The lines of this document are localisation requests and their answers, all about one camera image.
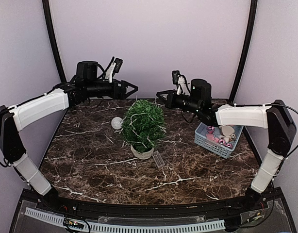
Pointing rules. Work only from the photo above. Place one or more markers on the white cable duct strip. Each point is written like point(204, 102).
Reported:
point(87, 226)

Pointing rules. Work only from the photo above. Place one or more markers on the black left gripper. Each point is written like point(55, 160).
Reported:
point(122, 94)

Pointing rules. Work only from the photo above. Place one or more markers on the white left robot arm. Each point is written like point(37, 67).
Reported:
point(15, 119)

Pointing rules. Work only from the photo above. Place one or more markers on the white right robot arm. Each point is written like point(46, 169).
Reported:
point(274, 118)

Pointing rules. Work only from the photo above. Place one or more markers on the blue plastic basket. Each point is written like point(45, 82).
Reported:
point(216, 142)

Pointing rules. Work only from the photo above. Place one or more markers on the white tree pot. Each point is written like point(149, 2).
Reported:
point(142, 155)

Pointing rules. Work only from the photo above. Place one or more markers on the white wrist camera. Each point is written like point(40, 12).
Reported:
point(180, 81)
point(113, 68)

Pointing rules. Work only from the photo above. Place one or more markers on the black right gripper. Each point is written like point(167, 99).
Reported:
point(169, 104)

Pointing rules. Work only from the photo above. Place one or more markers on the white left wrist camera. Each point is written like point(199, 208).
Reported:
point(113, 68)

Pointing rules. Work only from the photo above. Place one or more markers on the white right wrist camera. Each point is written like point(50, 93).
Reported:
point(180, 81)

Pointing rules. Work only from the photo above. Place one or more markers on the small green christmas tree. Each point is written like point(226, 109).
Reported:
point(143, 125)

